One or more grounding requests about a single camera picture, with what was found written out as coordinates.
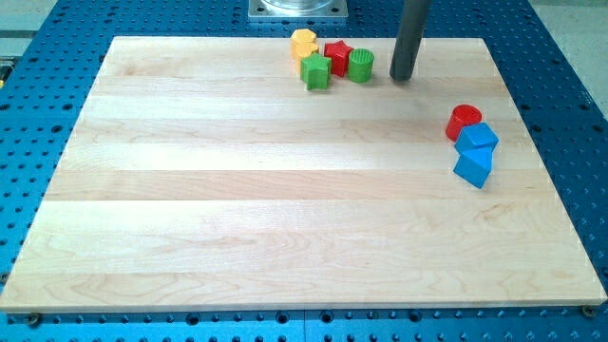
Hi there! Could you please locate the green star block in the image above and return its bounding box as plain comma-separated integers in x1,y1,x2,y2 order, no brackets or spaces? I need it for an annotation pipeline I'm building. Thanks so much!
300,52,332,90

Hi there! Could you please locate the light wooden board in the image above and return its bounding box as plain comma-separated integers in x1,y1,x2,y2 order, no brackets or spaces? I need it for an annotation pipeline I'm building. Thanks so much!
1,36,606,314

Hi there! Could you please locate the green cylinder block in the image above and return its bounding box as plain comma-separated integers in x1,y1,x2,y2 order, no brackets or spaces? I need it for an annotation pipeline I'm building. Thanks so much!
348,48,374,84

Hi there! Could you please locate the red star block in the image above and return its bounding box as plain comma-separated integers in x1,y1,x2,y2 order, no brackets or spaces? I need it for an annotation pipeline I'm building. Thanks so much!
324,40,353,77

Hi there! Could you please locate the yellow block behind star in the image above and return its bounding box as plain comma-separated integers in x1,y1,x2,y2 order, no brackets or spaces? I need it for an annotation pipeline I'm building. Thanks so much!
294,43,319,72

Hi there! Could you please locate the yellow hexagon block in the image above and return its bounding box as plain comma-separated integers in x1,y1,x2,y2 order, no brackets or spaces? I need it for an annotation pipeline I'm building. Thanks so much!
290,28,316,58

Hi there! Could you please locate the red cylinder block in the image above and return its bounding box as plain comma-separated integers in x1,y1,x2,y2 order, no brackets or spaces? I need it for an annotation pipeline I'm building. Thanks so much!
446,104,483,142

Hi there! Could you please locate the blue triangular block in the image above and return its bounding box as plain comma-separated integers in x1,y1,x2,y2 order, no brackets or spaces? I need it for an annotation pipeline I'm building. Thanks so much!
453,147,493,189

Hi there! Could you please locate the blue cube block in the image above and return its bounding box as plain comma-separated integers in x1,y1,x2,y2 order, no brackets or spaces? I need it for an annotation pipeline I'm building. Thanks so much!
455,123,499,153

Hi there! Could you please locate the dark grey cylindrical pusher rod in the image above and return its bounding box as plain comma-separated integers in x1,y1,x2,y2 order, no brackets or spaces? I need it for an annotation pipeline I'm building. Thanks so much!
389,0,432,82

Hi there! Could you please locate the blue perforated metal table plate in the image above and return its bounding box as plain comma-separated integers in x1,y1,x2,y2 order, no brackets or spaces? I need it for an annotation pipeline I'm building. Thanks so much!
1,0,607,341

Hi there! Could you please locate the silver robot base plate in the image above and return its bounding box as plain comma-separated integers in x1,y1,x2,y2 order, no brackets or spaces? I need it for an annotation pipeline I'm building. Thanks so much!
248,0,349,19

